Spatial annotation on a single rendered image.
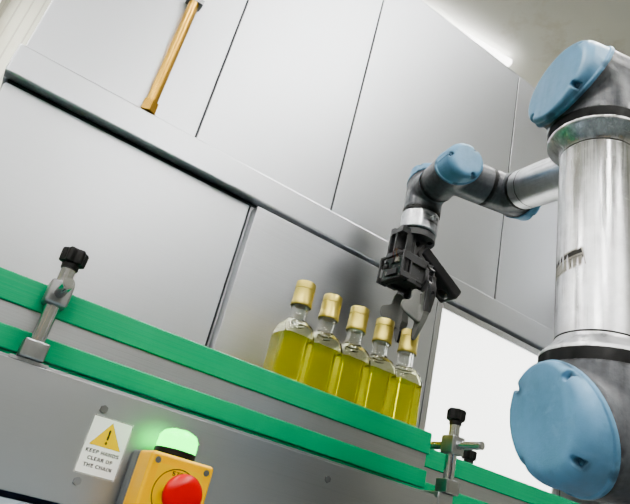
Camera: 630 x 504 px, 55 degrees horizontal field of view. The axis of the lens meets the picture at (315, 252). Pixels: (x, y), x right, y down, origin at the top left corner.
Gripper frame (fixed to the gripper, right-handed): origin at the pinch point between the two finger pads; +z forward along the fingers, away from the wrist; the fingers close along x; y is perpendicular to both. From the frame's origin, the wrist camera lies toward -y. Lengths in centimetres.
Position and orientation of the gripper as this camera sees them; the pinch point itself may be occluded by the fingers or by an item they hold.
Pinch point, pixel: (409, 335)
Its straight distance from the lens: 114.7
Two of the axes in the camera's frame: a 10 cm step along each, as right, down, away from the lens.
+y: -8.1, -4.1, -4.2
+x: 5.4, -2.5, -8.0
